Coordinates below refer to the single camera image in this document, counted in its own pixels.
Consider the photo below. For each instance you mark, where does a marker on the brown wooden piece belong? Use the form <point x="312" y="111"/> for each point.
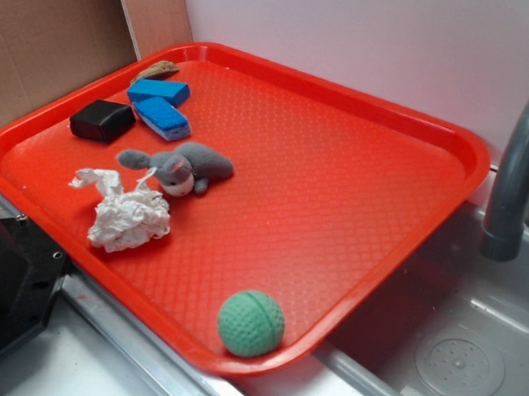
<point x="160" y="70"/>

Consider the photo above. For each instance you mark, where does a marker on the grey plush bunny toy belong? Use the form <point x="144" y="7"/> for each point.
<point x="188" y="169"/>

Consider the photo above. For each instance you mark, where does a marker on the grey toy faucet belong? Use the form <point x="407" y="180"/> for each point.
<point x="508" y="207"/>

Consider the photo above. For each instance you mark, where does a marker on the grey toy sink basin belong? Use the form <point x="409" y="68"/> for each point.
<point x="448" y="322"/>

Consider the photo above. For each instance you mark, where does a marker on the brown cardboard panel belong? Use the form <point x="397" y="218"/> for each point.
<point x="51" y="47"/>

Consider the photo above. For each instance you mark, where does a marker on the green dimpled ball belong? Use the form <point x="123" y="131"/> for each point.
<point x="251" y="324"/>

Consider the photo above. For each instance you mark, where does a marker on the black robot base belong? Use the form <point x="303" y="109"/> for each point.
<point x="32" y="266"/>

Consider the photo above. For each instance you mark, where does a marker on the blue and white sponge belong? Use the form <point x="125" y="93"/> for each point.
<point x="165" y="120"/>

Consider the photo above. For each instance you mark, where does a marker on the white paper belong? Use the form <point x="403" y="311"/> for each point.
<point x="124" y="220"/>

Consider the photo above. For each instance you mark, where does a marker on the blue rectangular block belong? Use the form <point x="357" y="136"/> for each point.
<point x="175" y="93"/>

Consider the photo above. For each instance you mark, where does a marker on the black rectangular block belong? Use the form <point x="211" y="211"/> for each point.
<point x="102" y="121"/>

